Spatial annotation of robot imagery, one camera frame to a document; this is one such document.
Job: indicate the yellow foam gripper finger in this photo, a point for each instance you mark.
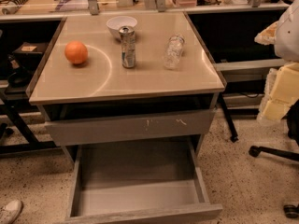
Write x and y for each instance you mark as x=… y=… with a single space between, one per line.
x=267 y=36
x=281 y=91

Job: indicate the silver redbull can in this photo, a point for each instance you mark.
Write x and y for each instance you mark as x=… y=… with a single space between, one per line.
x=127 y=34

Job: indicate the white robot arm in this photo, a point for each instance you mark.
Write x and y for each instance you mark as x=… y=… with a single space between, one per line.
x=287 y=36

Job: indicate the grey drawer cabinet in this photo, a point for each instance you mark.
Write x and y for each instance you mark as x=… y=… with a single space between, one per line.
x=101 y=87

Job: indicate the open grey middle drawer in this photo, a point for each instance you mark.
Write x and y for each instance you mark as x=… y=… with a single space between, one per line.
x=139 y=182

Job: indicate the grey top drawer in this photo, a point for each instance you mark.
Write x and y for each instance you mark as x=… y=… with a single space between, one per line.
x=126 y=128

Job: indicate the clear plastic bottle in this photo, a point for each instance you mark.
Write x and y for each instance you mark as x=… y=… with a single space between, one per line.
x=173 y=51

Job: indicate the white bowl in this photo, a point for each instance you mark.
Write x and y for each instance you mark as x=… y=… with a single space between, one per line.
x=114 y=24

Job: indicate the orange fruit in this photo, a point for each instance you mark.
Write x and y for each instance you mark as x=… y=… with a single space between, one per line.
x=76 y=52

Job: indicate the black box on shelf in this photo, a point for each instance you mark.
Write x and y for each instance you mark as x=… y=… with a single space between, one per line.
x=30 y=54

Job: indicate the white shoe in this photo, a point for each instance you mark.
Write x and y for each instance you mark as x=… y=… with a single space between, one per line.
x=10 y=212

